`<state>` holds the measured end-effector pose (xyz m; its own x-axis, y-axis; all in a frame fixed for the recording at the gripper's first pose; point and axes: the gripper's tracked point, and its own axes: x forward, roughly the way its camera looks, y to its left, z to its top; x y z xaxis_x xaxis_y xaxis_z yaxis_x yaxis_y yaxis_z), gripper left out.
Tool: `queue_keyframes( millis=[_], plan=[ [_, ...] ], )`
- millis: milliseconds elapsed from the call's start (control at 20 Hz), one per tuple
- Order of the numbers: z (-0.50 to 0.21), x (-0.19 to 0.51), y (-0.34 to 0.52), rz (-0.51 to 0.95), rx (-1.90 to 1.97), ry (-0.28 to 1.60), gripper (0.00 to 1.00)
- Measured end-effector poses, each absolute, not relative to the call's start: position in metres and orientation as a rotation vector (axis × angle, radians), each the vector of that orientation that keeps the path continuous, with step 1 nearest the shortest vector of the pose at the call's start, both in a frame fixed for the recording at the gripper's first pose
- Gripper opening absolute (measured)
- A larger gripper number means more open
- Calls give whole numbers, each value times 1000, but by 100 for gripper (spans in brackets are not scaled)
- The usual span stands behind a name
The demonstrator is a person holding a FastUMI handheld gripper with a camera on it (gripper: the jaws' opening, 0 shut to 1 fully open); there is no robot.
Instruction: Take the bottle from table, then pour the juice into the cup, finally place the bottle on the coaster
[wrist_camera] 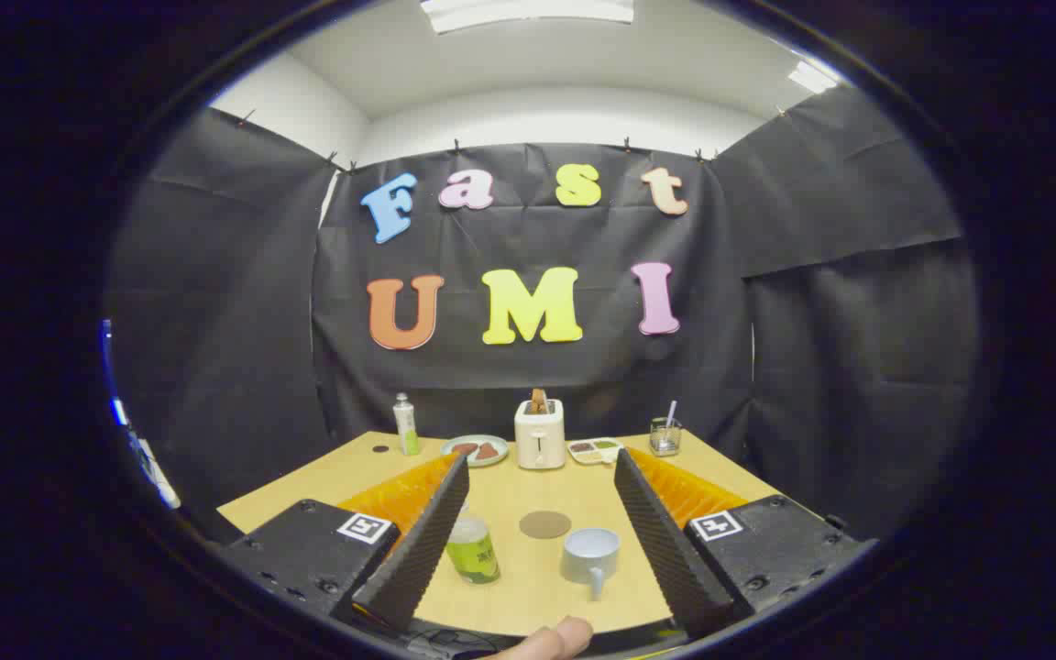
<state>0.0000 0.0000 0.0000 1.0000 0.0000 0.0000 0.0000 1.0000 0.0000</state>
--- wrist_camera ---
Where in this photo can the round pale green plate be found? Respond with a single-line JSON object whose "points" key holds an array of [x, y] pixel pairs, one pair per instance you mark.
{"points": [[473, 461]]}

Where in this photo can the small ceiling light panel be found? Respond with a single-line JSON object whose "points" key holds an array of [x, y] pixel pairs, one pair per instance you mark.
{"points": [[812, 77]]}

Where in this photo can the wooden table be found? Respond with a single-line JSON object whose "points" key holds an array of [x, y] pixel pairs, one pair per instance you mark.
{"points": [[533, 577]]}

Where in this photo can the green label juice bottle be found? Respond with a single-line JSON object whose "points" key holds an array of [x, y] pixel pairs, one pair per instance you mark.
{"points": [[475, 555]]}

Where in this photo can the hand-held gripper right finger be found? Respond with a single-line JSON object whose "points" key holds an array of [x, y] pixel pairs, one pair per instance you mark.
{"points": [[665, 541]]}

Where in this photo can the clear glass tumbler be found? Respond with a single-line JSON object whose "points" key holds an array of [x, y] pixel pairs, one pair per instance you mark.
{"points": [[665, 442]]}

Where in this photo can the long ceiling light panel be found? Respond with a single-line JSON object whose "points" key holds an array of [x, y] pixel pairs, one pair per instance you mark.
{"points": [[528, 13]]}

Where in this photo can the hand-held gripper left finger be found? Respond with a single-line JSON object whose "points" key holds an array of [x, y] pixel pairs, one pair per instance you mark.
{"points": [[418, 550]]}

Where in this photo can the white straw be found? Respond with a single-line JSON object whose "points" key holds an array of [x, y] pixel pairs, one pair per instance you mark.
{"points": [[671, 411]]}

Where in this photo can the black backdrop cloth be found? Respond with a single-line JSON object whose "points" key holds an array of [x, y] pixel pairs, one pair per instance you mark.
{"points": [[528, 376]]}

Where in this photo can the small white green bottle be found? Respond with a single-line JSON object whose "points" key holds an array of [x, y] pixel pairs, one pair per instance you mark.
{"points": [[407, 426]]}

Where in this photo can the brown bread slice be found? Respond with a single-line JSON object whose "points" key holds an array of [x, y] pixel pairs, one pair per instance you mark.
{"points": [[538, 401]]}

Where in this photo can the round brown coaster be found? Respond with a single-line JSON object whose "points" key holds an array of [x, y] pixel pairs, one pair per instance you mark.
{"points": [[544, 524]]}

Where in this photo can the white divided food tray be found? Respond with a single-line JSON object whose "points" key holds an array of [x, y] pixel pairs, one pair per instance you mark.
{"points": [[594, 451]]}

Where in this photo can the cream toaster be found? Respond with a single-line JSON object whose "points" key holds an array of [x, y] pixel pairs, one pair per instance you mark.
{"points": [[539, 445]]}

